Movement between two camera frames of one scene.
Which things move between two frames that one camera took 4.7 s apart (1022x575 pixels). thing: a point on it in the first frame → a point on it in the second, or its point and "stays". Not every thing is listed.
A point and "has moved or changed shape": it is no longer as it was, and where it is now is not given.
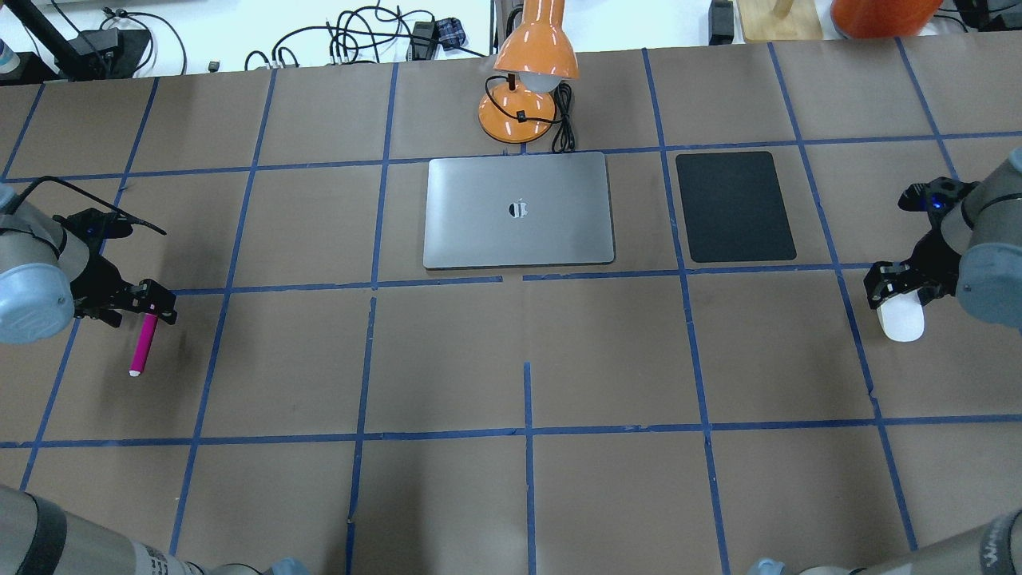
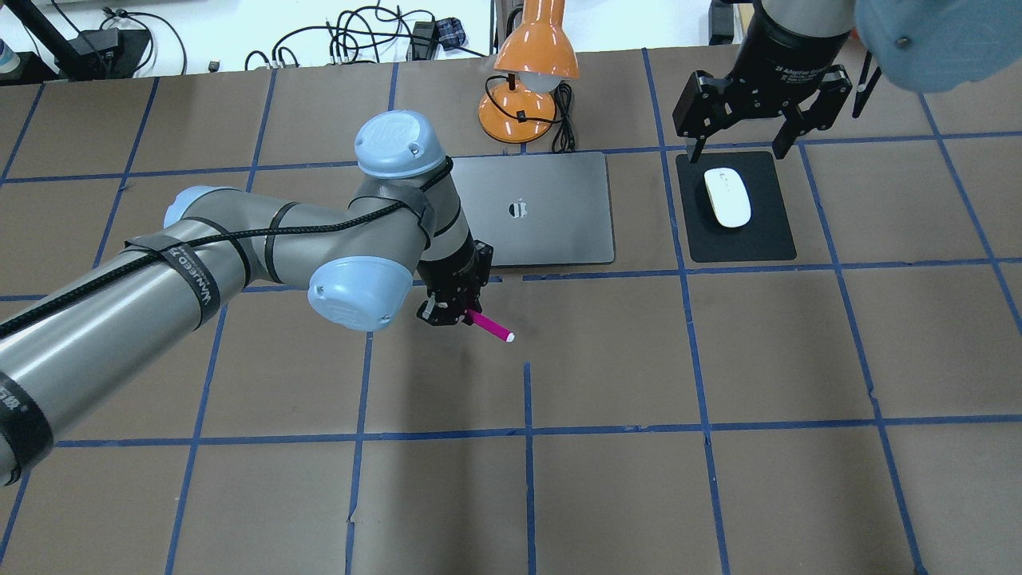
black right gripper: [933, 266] → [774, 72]
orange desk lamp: [536, 56] stays
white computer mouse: [902, 317] → [729, 196]
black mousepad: [734, 207] stays
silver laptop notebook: [519, 210] stays
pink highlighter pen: [143, 344] has moved or changed shape
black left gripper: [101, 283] → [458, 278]
